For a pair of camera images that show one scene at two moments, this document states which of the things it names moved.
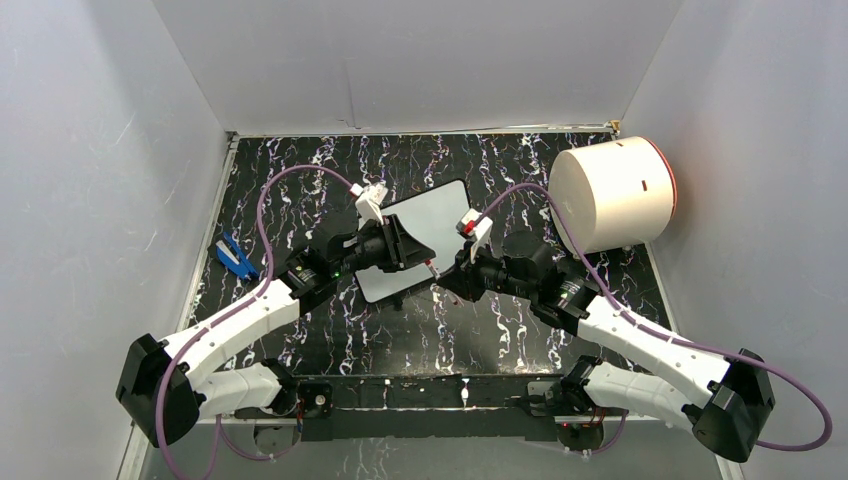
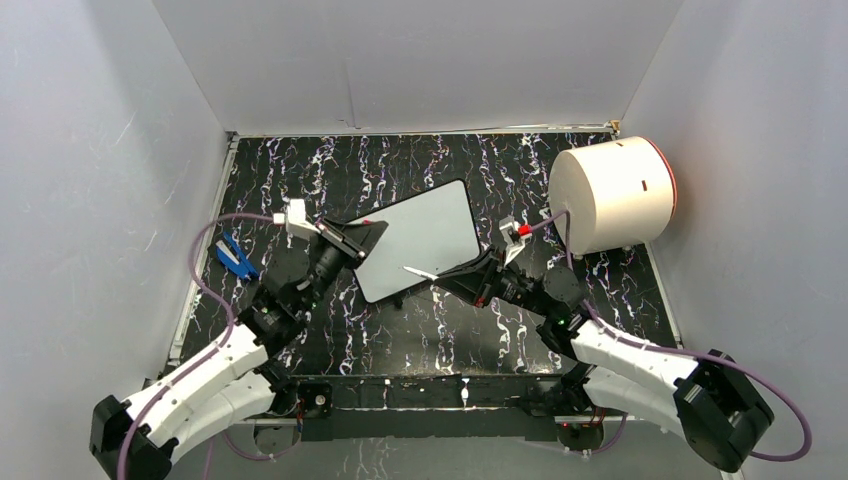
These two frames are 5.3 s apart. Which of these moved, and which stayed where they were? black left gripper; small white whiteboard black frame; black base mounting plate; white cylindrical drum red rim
Moved: black left gripper
Stayed: small white whiteboard black frame; black base mounting plate; white cylindrical drum red rim
